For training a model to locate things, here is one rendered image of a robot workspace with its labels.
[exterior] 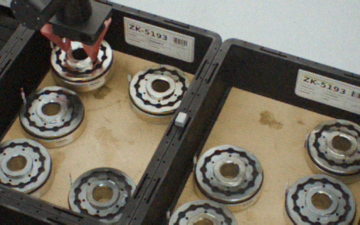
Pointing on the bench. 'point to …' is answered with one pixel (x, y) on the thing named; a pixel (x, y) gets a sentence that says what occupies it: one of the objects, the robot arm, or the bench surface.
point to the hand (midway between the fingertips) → (80, 50)
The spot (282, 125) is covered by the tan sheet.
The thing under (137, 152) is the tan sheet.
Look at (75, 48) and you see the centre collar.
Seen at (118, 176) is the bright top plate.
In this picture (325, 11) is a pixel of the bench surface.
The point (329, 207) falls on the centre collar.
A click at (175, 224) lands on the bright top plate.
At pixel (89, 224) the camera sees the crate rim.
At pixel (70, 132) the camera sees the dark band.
